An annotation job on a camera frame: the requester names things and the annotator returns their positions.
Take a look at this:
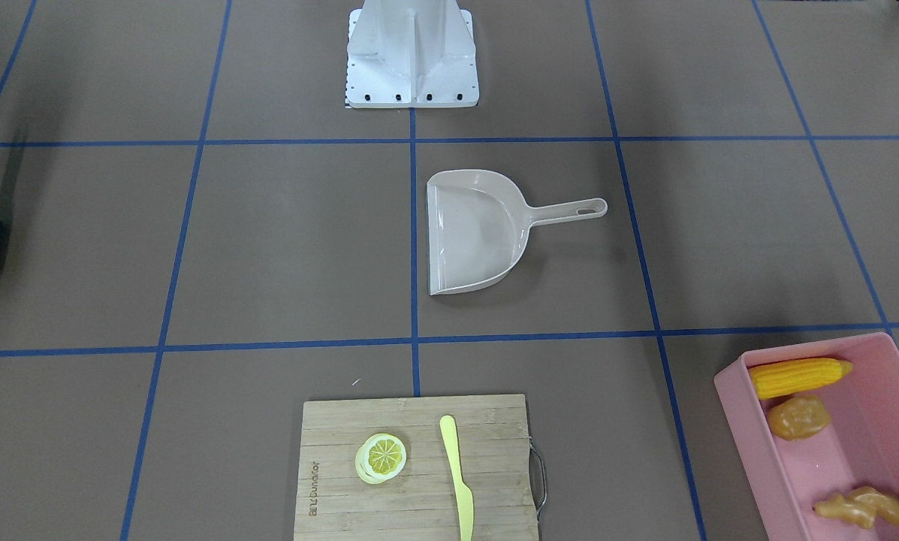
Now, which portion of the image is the beige plastic dustpan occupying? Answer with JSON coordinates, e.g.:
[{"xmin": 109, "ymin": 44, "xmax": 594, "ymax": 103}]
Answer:
[{"xmin": 426, "ymin": 169, "xmax": 608, "ymax": 297}]

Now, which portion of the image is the yellow toy knife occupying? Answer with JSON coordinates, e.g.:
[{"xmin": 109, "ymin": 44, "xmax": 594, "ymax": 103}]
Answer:
[{"xmin": 439, "ymin": 415, "xmax": 475, "ymax": 540}]

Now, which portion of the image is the brown toy potato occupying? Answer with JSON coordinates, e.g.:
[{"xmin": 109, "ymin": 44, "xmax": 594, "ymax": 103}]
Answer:
[{"xmin": 766, "ymin": 394, "xmax": 831, "ymax": 441}]

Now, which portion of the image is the wooden cutting board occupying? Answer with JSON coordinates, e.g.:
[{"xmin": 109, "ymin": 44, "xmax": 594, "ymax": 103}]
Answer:
[{"xmin": 292, "ymin": 394, "xmax": 539, "ymax": 540}]

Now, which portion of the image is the yellow toy lemon slice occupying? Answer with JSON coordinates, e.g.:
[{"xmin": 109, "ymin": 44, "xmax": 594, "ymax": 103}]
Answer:
[{"xmin": 354, "ymin": 434, "xmax": 408, "ymax": 484}]

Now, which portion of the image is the tan toy ginger root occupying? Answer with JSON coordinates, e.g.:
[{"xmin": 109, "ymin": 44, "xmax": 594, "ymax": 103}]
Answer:
[{"xmin": 813, "ymin": 486, "xmax": 899, "ymax": 530}]

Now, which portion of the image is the pink plastic bin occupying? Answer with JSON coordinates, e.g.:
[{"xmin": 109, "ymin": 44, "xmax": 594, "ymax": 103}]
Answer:
[{"xmin": 713, "ymin": 332, "xmax": 899, "ymax": 540}]

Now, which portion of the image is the yellow toy corn cob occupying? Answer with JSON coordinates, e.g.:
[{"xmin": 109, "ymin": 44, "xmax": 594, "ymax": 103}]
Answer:
[{"xmin": 748, "ymin": 358, "xmax": 855, "ymax": 400}]

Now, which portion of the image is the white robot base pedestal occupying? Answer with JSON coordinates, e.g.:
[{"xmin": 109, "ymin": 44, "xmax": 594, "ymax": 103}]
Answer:
[{"xmin": 344, "ymin": 1, "xmax": 480, "ymax": 109}]

